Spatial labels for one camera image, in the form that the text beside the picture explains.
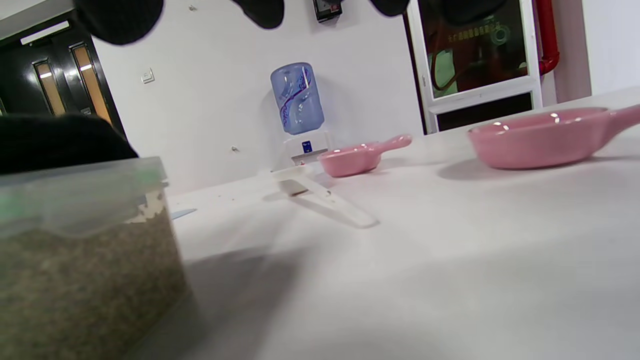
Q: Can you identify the person's right hand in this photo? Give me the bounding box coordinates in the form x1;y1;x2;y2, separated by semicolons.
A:
74;0;508;46

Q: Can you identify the person's left hand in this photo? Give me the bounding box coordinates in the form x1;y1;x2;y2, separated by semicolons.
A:
0;114;139;176

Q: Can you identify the clear plastic food container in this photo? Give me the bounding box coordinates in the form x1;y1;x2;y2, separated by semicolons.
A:
0;157;193;360

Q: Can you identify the white sesame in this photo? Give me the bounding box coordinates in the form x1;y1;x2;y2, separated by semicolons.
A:
0;205;190;360

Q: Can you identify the white plastic coffee spoon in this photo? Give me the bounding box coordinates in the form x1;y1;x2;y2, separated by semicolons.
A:
270;166;379;229

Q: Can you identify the black double door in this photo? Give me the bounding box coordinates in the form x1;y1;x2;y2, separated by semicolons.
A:
0;10;126;136

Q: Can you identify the blue water jug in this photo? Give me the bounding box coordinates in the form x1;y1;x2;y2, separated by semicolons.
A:
270;62;325;136

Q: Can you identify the white water dispenser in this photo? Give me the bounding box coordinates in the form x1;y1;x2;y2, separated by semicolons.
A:
277;131;333;166

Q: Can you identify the red pipe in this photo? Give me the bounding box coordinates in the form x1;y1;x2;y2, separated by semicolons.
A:
535;0;561;76

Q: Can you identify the black wall device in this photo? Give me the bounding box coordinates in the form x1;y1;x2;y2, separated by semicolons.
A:
313;0;343;23

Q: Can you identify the small pink handled dish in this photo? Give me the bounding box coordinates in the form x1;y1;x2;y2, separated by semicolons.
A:
466;104;640;170
318;134;413;178

